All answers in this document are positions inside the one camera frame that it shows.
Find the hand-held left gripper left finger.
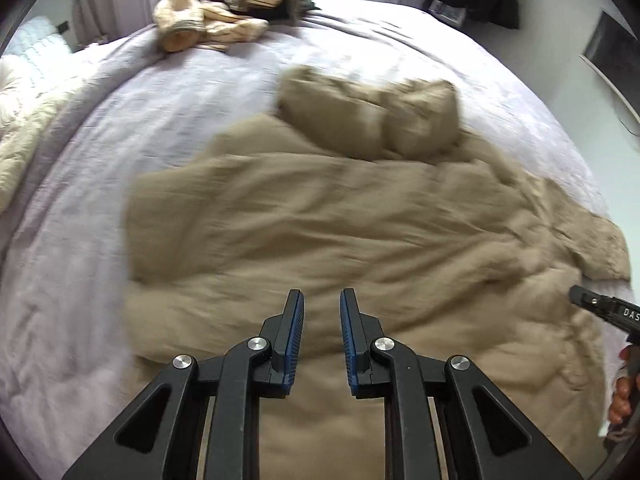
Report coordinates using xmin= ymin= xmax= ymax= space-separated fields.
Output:
xmin=62 ymin=288 xmax=306 ymax=480

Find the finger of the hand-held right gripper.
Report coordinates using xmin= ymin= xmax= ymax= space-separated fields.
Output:
xmin=569 ymin=285 xmax=619 ymax=317

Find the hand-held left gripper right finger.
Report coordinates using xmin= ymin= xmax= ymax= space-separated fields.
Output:
xmin=340 ymin=287 xmax=583 ymax=480

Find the large tan coat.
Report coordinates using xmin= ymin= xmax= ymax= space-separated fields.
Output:
xmin=122 ymin=65 xmax=632 ymax=480

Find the pile of tan patterned clothes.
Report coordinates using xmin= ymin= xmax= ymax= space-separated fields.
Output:
xmin=152 ymin=0 xmax=321 ymax=54

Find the person's right hand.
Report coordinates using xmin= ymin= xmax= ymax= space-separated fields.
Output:
xmin=607 ymin=345 xmax=637 ymax=426

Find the bed with lavender blanket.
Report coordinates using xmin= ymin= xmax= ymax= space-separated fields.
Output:
xmin=0 ymin=0 xmax=632 ymax=480

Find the white knitted pillow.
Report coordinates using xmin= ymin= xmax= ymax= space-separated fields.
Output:
xmin=9 ymin=16 xmax=74 ymax=68

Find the dark wall screen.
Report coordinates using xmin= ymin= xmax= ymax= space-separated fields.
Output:
xmin=581 ymin=10 xmax=640 ymax=137

